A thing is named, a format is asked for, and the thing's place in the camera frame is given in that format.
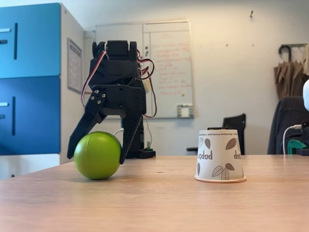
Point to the framed notice sheet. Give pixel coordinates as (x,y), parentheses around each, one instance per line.
(74,65)

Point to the green base clamp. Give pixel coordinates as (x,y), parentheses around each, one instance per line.
(149,146)

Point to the white-sleeved person's arm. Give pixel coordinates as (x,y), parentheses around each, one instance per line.
(306,94)

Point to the black office chair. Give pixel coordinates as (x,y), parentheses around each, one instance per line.
(235,128)

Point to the green foam ball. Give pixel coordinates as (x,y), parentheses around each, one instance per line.
(97,155)

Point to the dark jacket on chair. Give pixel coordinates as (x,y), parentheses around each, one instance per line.
(280,125)

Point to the wall whiteboard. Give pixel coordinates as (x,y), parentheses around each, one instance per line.
(169,72)

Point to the white leaf-print paper cup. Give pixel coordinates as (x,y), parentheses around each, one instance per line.
(219,157)

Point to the blue and white locker cabinet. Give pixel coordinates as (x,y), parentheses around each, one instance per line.
(36,84)

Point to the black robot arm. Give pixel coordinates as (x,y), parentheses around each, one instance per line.
(118,49)

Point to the wall hook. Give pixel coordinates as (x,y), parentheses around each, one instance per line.
(251,14)

